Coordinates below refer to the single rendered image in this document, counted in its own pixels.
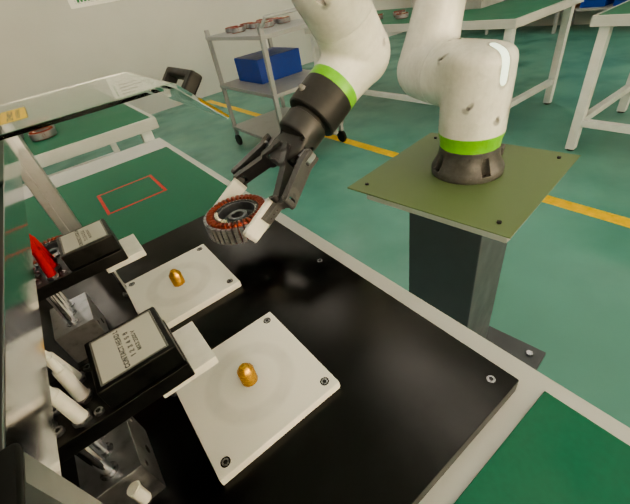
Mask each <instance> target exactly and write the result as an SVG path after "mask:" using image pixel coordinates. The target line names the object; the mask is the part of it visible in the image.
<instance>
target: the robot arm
mask: <svg viewBox="0 0 630 504"><path fill-rule="evenodd" d="M291 1H292V3H293V5H294V6H295V8H296V9H297V11H298V12H299V14H300V15H301V17H302V18H303V20H304V21H305V23H306V25H307V26H308V28H309V29H310V31H311V33H312V35H313V36H314V38H315V40H316V42H317V44H318V46H319V48H320V51H321V56H320V58H319V60H318V62H317V63H316V64H315V66H314V67H313V69H312V70H311V71H310V73H309V74H308V75H307V77H306V78H305V79H304V81H303V82H302V84H301V83H299V84H298V86H299V88H298V89H297V90H296V92H295V93H294V94H293V96H292V97H291V98H290V106H291V108H290V109H289V110H288V111H287V113H286V114H285V116H284V117H283V118H282V120H281V121H280V128H281V133H280V134H279V135H278V136H277V137H275V138H272V137H271V136H270V135H269V134H268V133H267V134H266V135H265V136H264V137H263V138H262V140H261V141H260V143H259V144H258V145H257V146H255V147H254V148H253V149H252V150H251V151H250V152H249V153H248V154H247V155H246V156H245V157H244V158H243V159H242V160H241V161H240V162H239V163H238V164H237V165H236V166H234V167H233V168H232V170H231V173H232V174H233V175H234V176H233V178H234V179H233V180H232V181H231V183H230V184H229V186H228V187H227V188H226V190H225V191H224V192H223V194H222V195H221V196H220V198H219V199H218V200H217V202H216V203H215V204H217V203H218V202H221V201H222V200H225V199H226V198H231V197H232V196H234V197H235V196H236V195H241V194H243V193H244V191H245V190H246V189H247V183H249V182H250V181H252V180H253V179H254V178H256V177H257V176H259V175H260V174H262V173H263V172H265V171H266V170H267V169H269V168H270V167H272V168H274V167H276V166H279V167H280V168H279V172H278V176H277V180H276V184H275V188H274V193H273V195H272V196H269V198H267V199H266V201H265V202H264V203H263V205H262V206H261V208H260V209H259V210H258V212H257V213H256V215H255V216H254V217H253V219H252V220H251V221H250V223H249V224H248V226H247V227H246V228H245V230H244V231H243V235H244V236H246V237H247V238H249V239H250V240H252V241H253V242H255V243H257V242H258V240H259V239H260V238H261V236H262V235H263V233H264V232H265V231H266V229H267V228H268V226H269V225H270V224H272V223H273V221H274V220H275V218H276V217H277V216H278V214H279V213H280V211H281V210H282V209H285V208H290V209H291V210H293V209H295V207H296V205H297V203H298V200H299V198H300V196H301V193H302V191H303V188H304V186H305V184H306V181H307V179H308V177H309V174H310V172H311V169H312V168H313V167H314V165H315V164H316V163H317V161H318V159H319V158H318V157H317V156H316V154H315V153H314V152H313V151H315V150H316V148H317V147H318V145H319V144H320V143H321V141H322V140H323V139H324V137H325V136H331V135H333V134H334V135H337V134H338V130H337V128H338V127H339V125H340V124H341V122H342V121H343V120H344V118H345V117H346V116H347V114H348V113H349V111H350V110H351V109H352V107H353V106H354V105H355V103H356V102H357V101H358V99H359V98H360V97H361V96H362V95H363V93H364V92H365V91H366V90H367V89H368V88H370V87H371V86H372V85H373V84H374V83H375V82H377V81H378V80H379V79H380V78H381V76H382V75H383V74H384V72H385V70H386V68H387V66H388V63H389V59H390V42H389V38H388V35H387V33H386V31H385V29H384V27H383V25H382V23H381V21H380V19H379V16H378V14H377V12H376V9H375V7H374V5H373V2H372V0H291ZM465 4H466V0H415V1H414V6H413V10H412V14H411V18H410V22H409V26H408V30H407V34H406V37H405V41H404V44H403V48H402V51H401V55H400V58H399V61H398V65H397V79H398V82H399V85H400V87H401V88H402V90H403V91H404V92H405V93H406V94H407V95H408V96H410V97H412V98H415V99H418V100H421V101H424V102H426V103H429V104H432V105H435V106H438V107H439V108H440V110H439V126H438V134H439V139H440V146H439V151H438V154H437V156H436V158H435V159H434V160H433V162H432V173H433V175H434V176H435V177H437V178H438V179H440V180H442V181H445V182H448V183H452V184H459V185H476V184H483V183H487V182H491V181H493V180H495V179H497V178H499V177H500V176H501V175H502V174H503V171H504V167H505V162H504V160H503V158H502V155H503V152H504V149H505V144H502V143H501V142H502V139H503V136H504V134H505V132H506V128H507V123H508V117H509V112H510V107H511V101H512V96H513V90H514V84H515V79H516V73H517V66H518V60H519V51H518V48H517V47H516V46H515V45H514V44H513V43H511V42H508V41H504V40H496V39H478V38H460V35H461V28H462V22H463V16H464V10H465ZM269 154H270V155H269ZM239 169H240V170H239ZM289 197H291V199H290V198H289ZM225 201H226V200H225ZM215 204H214V205H215Z"/></svg>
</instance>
